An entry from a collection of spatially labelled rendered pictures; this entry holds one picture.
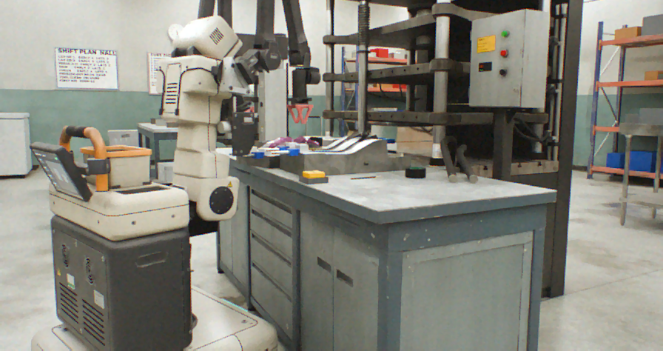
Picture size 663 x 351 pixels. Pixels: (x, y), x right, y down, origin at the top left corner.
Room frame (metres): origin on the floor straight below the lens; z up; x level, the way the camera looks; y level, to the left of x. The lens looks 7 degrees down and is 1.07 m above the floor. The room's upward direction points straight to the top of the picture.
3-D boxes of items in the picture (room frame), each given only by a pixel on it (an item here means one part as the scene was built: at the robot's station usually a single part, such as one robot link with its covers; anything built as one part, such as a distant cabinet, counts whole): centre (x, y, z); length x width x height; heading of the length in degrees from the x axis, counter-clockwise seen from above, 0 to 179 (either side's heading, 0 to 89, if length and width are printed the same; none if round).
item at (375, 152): (2.04, -0.03, 0.87); 0.50 x 0.26 x 0.14; 118
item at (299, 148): (1.87, 0.19, 0.89); 0.13 x 0.05 x 0.05; 118
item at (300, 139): (2.31, 0.21, 0.90); 0.26 x 0.18 x 0.08; 135
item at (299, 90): (1.89, 0.15, 1.12); 0.10 x 0.07 x 0.07; 28
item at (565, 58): (3.20, -0.94, 0.90); 1.31 x 0.16 x 1.80; 28
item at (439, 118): (2.97, -0.54, 0.96); 1.29 x 0.83 x 0.18; 28
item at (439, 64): (2.97, -0.54, 1.20); 1.29 x 0.83 x 0.19; 28
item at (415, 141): (2.90, -0.48, 0.87); 0.50 x 0.27 x 0.17; 118
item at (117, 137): (7.86, 3.44, 0.49); 0.60 x 0.42 x 0.33; 114
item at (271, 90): (6.96, 1.31, 1.03); 1.54 x 0.94 x 2.06; 28
